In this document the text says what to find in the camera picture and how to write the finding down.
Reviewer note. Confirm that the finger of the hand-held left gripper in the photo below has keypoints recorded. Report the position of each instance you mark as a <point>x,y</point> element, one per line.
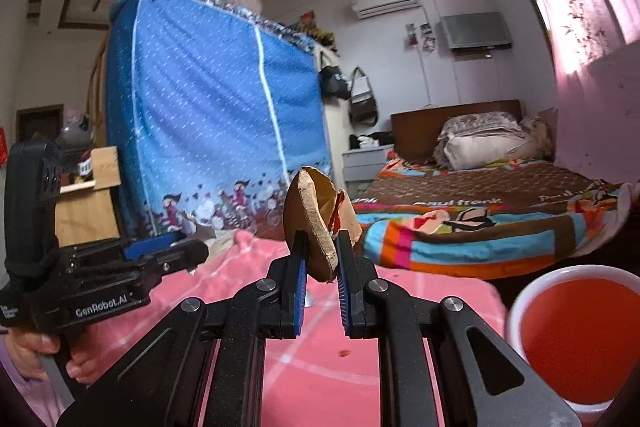
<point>180,259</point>
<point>155,244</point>

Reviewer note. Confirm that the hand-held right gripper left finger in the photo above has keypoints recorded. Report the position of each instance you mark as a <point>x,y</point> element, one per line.
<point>300,292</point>

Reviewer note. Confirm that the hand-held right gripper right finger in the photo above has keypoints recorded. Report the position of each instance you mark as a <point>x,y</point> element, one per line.
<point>344,292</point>

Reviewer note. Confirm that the person's left forearm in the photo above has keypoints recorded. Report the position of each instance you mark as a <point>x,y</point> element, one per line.
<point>20,399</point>

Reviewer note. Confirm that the person's left hand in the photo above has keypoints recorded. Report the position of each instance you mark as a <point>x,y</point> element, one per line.
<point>30,349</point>

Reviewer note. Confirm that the light wooden cabinet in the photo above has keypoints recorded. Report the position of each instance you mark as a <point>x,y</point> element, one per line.
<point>87,212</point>

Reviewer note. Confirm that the pink checked blanket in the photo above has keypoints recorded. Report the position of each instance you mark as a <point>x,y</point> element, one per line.
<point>240,257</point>

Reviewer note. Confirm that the grey helmet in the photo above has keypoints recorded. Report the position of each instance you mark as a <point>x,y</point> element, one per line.
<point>75,132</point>

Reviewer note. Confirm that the grey nightstand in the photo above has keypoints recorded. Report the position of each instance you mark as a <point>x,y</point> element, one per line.
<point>362,167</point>

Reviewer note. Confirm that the blue dotted fabric wardrobe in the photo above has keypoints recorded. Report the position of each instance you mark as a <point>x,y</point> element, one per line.
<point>200,107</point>

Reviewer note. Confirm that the clutter on nightstand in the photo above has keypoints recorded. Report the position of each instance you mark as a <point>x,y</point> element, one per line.
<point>370,141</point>

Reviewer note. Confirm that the colourful printed blanket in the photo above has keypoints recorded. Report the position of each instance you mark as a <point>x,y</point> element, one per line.
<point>475,207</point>

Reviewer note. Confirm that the white tall cabinet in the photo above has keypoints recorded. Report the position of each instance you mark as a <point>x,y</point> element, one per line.
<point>335,132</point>

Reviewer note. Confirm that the brown wooden headboard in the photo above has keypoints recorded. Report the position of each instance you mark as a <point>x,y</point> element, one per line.
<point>415,132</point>

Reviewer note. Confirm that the olive handbag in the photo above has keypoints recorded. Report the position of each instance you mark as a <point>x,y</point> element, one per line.
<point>362,107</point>

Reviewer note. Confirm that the beige pillow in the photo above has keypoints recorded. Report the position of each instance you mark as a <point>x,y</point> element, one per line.
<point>485,154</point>

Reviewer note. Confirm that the black handbag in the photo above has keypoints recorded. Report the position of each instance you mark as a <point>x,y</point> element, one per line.
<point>335,79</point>

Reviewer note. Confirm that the patterned pillow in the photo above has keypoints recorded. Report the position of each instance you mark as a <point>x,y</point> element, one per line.
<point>480,127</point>

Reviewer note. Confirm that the beige cloth bundle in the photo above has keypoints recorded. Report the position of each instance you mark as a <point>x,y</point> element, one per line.
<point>540,134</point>

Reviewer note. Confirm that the pink curtain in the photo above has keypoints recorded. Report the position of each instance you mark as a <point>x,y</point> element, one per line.
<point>585,32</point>

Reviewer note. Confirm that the dark wooden frame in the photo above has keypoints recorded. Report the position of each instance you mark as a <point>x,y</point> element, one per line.
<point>40,122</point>

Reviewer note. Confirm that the wall pictures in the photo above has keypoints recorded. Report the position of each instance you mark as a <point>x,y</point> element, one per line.
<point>420,38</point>

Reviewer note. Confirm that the grey wall television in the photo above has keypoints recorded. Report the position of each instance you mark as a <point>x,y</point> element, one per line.
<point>475,32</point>

